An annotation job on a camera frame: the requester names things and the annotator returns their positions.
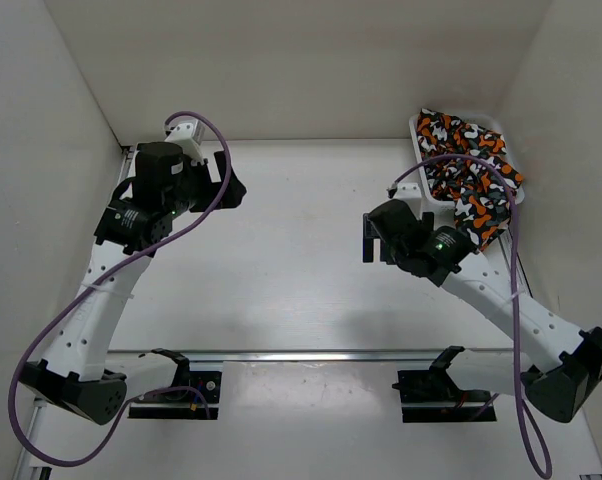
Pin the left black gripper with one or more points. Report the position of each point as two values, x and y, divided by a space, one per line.
201 171

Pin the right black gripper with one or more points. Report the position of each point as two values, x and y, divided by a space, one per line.
369 235

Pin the orange camouflage shorts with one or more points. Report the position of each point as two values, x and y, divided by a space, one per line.
482 211

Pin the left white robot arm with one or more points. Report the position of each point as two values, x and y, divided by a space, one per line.
73 373

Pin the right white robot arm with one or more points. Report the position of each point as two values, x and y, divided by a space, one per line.
557 364

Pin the white plastic basket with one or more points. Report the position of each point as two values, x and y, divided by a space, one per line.
478 118

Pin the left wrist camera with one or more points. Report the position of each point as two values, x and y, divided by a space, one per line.
188 135

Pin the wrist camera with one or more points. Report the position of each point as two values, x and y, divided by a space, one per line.
408 192
188 135

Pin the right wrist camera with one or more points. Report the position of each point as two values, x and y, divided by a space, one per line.
408 192

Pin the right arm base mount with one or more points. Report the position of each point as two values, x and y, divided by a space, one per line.
427 398

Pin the aluminium frame rail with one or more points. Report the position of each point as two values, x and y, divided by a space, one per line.
312 356

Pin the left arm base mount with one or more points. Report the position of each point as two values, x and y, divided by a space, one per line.
183 405

